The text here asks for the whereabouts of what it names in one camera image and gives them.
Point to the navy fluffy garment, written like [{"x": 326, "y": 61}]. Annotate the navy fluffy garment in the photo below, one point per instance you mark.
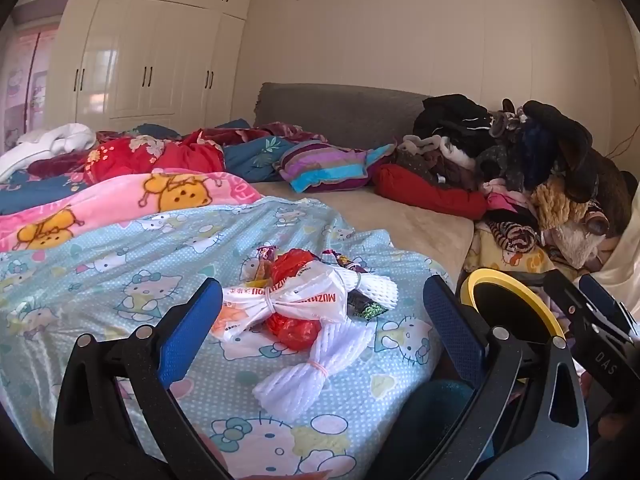
[{"x": 537, "y": 150}]

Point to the light blue cat print sheet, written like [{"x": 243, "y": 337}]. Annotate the light blue cat print sheet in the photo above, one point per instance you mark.
[{"x": 100, "y": 280}]

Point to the white fleece garment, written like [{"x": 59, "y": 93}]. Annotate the white fleece garment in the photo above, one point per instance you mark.
[{"x": 455, "y": 152}]

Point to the black plush garment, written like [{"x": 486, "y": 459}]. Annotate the black plush garment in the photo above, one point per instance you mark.
[{"x": 575, "y": 145}]

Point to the white curtain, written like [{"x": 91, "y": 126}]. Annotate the white curtain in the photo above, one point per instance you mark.
[{"x": 625, "y": 260}]

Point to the yellow cartoon blanket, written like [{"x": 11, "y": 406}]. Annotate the yellow cartoon blanket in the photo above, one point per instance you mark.
[{"x": 515, "y": 260}]

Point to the tiger striped garment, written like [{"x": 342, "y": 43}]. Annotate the tiger striped garment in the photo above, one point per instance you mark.
[{"x": 515, "y": 235}]

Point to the tan fluffy garment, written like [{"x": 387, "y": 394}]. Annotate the tan fluffy garment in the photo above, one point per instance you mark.
[{"x": 555, "y": 205}]

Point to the pink garment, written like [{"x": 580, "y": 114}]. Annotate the pink garment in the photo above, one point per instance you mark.
[{"x": 505, "y": 200}]

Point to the red plastic bag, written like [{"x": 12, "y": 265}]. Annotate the red plastic bag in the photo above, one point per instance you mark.
[{"x": 292, "y": 267}]

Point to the brown dotted garment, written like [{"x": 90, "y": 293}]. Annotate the brown dotted garment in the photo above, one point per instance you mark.
[{"x": 425, "y": 167}]

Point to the dark grey knit sweater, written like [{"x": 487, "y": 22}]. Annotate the dark grey knit sweater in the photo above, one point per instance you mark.
[{"x": 500, "y": 160}]

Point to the cream fleece garment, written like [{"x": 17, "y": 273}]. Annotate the cream fleece garment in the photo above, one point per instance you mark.
[{"x": 575, "y": 245}]

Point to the white built-in wardrobe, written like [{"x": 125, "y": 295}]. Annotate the white built-in wardrobe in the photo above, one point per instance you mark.
[{"x": 150, "y": 35}]

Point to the white plastic bag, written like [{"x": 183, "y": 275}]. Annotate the white plastic bag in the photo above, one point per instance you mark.
[{"x": 305, "y": 295}]

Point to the beige bed sheet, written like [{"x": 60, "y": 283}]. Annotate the beige bed sheet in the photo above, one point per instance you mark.
[{"x": 390, "y": 225}]

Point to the purple foil candy wrapper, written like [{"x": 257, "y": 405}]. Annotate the purple foil candy wrapper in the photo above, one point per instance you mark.
[{"x": 342, "y": 260}]

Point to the dark brown plush toy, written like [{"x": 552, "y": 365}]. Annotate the dark brown plush toy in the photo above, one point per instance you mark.
[{"x": 615, "y": 185}]

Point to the black bin yellow rim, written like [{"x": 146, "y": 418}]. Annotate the black bin yellow rim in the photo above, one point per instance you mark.
[{"x": 505, "y": 310}]

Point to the red cushion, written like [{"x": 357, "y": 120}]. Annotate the red cushion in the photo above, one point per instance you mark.
[{"x": 425, "y": 192}]

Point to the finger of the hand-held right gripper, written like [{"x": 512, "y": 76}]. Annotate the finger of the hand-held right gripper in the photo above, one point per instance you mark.
[
  {"x": 575, "y": 310},
  {"x": 607, "y": 300}
]

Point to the red floral quilt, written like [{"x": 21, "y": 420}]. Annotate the red floral quilt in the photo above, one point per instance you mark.
[{"x": 165, "y": 157}]

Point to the pink bear print blanket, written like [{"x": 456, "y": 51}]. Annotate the pink bear print blanket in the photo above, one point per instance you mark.
[{"x": 125, "y": 195}]

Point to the trash wrappers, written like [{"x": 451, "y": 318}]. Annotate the trash wrappers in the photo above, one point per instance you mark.
[{"x": 375, "y": 287}]

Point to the maroon floral blanket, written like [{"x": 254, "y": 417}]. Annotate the maroon floral blanket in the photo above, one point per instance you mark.
[{"x": 260, "y": 132}]

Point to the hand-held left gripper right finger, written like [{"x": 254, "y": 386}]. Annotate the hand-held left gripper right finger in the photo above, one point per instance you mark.
[{"x": 450, "y": 325}]

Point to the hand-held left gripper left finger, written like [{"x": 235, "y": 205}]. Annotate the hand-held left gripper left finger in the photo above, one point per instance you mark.
[{"x": 190, "y": 330}]

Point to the white foam net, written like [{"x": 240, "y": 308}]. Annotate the white foam net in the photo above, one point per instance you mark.
[{"x": 310, "y": 380}]

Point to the pink white candy wrapper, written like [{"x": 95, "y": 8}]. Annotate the pink white candy wrapper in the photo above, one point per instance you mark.
[{"x": 265, "y": 262}]

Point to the pink cartoon sliding door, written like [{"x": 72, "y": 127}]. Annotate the pink cartoon sliding door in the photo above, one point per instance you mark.
[{"x": 30, "y": 80}]

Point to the grey patterned scarf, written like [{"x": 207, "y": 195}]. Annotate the grey patterned scarf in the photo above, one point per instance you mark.
[{"x": 505, "y": 120}]

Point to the black jacket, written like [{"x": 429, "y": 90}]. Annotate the black jacket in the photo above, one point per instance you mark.
[{"x": 450, "y": 112}]

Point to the grey bed headboard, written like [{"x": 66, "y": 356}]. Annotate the grey bed headboard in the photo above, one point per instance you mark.
[{"x": 340, "y": 110}]

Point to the striped pillow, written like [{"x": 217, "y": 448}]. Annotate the striped pillow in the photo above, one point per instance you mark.
[{"x": 325, "y": 165}]

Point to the black green snack wrapper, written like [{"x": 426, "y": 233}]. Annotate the black green snack wrapper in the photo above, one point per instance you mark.
[{"x": 367, "y": 307}]

